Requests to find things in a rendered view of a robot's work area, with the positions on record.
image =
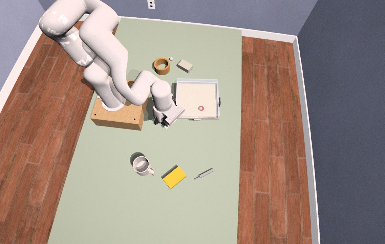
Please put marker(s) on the white mug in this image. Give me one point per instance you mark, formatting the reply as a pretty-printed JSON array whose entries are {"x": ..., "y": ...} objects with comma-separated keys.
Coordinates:
[{"x": 142, "y": 166}]

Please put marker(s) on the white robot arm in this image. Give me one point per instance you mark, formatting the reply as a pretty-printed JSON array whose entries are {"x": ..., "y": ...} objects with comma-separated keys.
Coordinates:
[{"x": 94, "y": 47}]

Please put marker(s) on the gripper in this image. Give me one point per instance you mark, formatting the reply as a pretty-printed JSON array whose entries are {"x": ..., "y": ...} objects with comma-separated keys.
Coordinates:
[{"x": 159, "y": 116}]

